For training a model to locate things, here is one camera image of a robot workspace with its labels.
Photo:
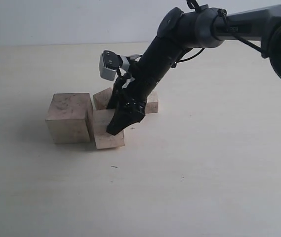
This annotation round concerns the third largest wooden cube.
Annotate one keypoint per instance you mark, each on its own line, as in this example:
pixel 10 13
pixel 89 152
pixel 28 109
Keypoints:
pixel 102 98

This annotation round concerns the second largest wooden cube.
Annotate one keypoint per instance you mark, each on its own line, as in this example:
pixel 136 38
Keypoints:
pixel 104 140

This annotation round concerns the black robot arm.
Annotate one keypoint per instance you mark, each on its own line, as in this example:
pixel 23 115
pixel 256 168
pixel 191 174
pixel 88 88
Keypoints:
pixel 208 27

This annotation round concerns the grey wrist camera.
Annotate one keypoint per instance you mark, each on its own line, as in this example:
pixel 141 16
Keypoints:
pixel 110 63

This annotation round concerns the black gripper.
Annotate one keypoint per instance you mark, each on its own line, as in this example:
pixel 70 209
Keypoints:
pixel 129 98

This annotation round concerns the smallest wooden cube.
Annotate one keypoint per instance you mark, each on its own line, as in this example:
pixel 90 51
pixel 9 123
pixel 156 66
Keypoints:
pixel 152 105

